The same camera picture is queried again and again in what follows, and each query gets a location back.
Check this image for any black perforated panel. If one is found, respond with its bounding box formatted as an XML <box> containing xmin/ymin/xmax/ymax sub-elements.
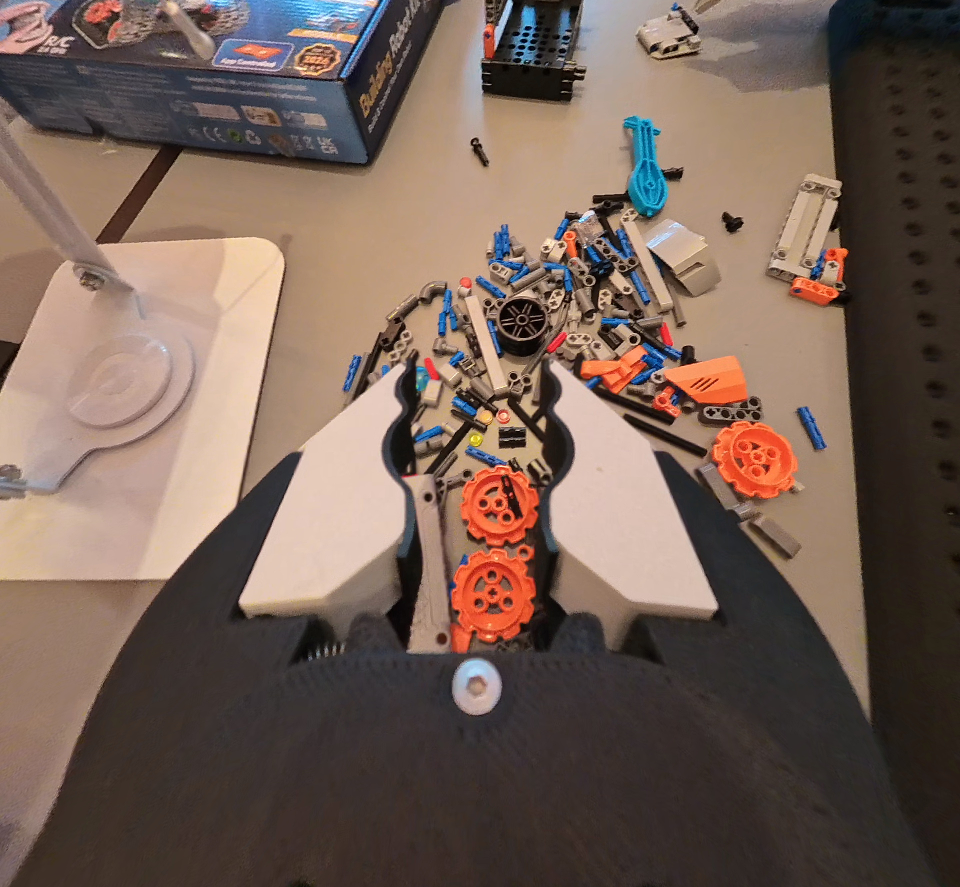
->
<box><xmin>828</xmin><ymin>0</ymin><xmax>960</xmax><ymax>887</ymax></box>

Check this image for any white book stand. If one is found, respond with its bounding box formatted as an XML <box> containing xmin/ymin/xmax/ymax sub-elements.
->
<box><xmin>0</xmin><ymin>95</ymin><xmax>288</xmax><ymax>584</ymax></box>

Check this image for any grey frame piece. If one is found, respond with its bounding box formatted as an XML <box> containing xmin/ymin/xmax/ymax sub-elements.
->
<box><xmin>767</xmin><ymin>173</ymin><xmax>846</xmax><ymax>282</ymax></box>

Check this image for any orange holed beam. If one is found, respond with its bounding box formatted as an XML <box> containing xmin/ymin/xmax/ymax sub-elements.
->
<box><xmin>789</xmin><ymin>245</ymin><xmax>852</xmax><ymax>308</ymax></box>

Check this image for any robot kit box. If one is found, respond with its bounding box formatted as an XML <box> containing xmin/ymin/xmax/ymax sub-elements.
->
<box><xmin>0</xmin><ymin>0</ymin><xmax>445</xmax><ymax>167</ymax></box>

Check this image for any cyan frame piece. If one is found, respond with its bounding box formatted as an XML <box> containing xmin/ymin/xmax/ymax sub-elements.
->
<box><xmin>621</xmin><ymin>115</ymin><xmax>685</xmax><ymax>222</ymax></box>

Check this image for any pile of building kit parts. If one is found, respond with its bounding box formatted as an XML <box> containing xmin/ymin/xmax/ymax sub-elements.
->
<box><xmin>342</xmin><ymin>194</ymin><xmax>829</xmax><ymax>561</ymax></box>

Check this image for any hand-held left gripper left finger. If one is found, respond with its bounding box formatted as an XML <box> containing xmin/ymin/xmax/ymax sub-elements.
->
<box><xmin>237</xmin><ymin>370</ymin><xmax>417</xmax><ymax>626</ymax></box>

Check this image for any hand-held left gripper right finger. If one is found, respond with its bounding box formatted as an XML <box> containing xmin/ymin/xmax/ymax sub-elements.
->
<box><xmin>545</xmin><ymin>367</ymin><xmax>720</xmax><ymax>629</ymax></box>

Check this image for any grey curved panel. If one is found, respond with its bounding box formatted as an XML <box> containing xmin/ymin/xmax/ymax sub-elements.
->
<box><xmin>644</xmin><ymin>218</ymin><xmax>724</xmax><ymax>299</ymax></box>

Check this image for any orange gear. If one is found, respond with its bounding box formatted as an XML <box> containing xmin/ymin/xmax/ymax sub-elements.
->
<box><xmin>459</xmin><ymin>467</ymin><xmax>540</xmax><ymax>548</ymax></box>
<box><xmin>708</xmin><ymin>421</ymin><xmax>802</xmax><ymax>503</ymax></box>
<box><xmin>449</xmin><ymin>548</ymin><xmax>540</xmax><ymax>644</ymax></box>

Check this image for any black base plate assembly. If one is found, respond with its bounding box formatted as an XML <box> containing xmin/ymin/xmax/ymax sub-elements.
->
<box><xmin>479</xmin><ymin>0</ymin><xmax>598</xmax><ymax>104</ymax></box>

